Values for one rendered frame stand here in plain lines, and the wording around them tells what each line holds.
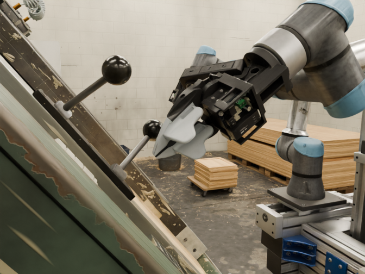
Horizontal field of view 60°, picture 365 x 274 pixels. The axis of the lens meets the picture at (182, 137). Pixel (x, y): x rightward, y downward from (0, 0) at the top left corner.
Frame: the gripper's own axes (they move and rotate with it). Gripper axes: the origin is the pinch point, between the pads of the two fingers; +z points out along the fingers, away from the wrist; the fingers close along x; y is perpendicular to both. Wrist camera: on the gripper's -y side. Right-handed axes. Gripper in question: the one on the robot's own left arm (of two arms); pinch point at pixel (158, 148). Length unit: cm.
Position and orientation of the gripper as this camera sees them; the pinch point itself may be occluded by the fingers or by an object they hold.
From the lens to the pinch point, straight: 46.0
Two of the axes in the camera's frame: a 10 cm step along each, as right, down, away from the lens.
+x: 4.3, 6.5, 6.3
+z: -7.5, 6.5, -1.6
